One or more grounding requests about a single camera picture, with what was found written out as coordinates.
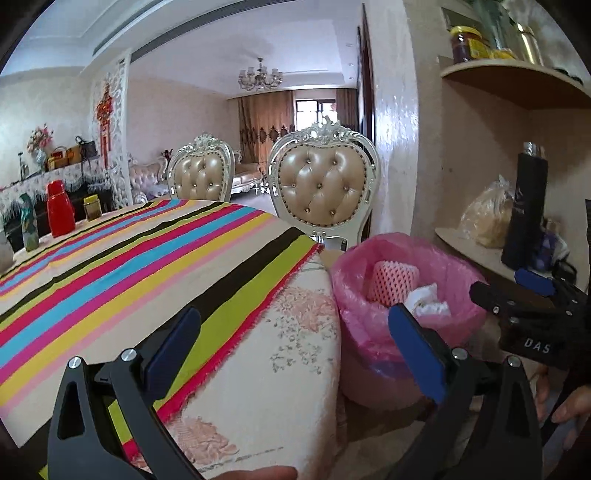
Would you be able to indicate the plastic bag brown contents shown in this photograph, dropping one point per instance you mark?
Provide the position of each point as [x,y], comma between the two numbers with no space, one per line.
[487,217]

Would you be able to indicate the red jar yellow lid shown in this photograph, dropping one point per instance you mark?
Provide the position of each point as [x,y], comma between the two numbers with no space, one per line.
[468,46]

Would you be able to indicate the beige tufted dining chair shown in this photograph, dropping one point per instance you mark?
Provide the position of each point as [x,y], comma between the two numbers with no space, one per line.
[323,184]
[203,177]

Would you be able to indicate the chandelier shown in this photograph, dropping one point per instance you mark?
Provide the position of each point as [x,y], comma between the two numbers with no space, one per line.
[259,76]

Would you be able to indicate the pink tufted sofa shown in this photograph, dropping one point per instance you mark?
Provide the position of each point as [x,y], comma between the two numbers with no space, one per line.
[147,177]

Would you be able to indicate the red thermos jug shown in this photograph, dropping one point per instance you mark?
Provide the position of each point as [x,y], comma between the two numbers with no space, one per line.
[60,212]

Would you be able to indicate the person's right hand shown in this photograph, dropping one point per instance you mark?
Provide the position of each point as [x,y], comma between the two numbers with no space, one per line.
[572,406]

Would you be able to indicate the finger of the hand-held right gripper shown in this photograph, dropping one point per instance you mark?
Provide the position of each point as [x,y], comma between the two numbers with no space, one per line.
[535,282]
[491,300]

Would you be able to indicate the dark jar yellow lid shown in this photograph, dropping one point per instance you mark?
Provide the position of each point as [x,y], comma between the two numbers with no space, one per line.
[92,210]

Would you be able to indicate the window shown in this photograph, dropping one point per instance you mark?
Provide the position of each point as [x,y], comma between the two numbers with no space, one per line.
[314,115]

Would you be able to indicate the brown patterned curtain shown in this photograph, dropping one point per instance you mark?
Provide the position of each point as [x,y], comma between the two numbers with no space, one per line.
[265,124]

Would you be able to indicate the plain pink foam net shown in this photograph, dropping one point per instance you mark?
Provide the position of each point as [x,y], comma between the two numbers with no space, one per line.
[392,281]

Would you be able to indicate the woven basket bag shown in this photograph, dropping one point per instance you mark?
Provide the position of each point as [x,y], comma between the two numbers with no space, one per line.
[57,159]

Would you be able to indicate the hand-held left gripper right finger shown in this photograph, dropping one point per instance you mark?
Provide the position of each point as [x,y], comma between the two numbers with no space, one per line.
[415,355]

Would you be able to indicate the striped tablecloth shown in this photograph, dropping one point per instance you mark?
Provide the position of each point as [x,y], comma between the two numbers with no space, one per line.
[115,286]

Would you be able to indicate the orange handbag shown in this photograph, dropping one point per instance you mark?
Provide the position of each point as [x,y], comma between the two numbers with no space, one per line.
[73,156]

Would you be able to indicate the green patterned bottle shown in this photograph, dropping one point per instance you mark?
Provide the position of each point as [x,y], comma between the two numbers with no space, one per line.
[28,226]

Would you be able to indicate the cream carved sofa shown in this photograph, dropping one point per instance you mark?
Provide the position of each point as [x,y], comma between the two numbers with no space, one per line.
[247,177]

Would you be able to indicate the flower vase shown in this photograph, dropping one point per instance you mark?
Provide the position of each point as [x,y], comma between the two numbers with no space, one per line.
[40,138]

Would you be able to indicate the lace sideboard cloth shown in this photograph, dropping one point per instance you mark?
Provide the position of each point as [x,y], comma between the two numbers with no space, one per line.
[27,184]

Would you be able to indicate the purple patterned pouch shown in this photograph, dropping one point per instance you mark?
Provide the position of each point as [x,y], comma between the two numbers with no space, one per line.
[551,247]

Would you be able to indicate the white lattice screen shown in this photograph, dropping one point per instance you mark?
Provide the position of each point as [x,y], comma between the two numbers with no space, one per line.
[117,138]

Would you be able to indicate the white tissue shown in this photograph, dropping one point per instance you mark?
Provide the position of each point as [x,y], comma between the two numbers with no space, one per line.
[429,300]

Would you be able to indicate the person's left hand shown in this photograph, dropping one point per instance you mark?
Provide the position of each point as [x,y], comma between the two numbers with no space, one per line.
[263,474]

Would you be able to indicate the dark wooden door frame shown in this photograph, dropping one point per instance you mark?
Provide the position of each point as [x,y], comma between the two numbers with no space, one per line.
[364,92]

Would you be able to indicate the black handbag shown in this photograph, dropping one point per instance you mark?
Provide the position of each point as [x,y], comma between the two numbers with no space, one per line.
[87,148]

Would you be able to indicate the beige corner shelf board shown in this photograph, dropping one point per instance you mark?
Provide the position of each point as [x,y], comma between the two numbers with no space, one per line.
[471,251]
[508,85]

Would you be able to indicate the black thermos bottle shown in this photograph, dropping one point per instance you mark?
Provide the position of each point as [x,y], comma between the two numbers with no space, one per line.
[524,207]

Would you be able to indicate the red knot wall hanging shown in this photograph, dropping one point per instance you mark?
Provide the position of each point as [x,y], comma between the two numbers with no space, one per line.
[105,108]

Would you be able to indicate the metal cup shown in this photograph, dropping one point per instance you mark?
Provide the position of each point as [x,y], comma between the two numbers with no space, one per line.
[530,44]

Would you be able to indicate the trash bin with pink bag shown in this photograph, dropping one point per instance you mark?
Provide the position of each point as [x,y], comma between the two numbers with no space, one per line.
[360,295]

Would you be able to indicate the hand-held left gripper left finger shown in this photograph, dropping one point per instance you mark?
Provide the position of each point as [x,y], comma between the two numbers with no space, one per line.
[173,355]

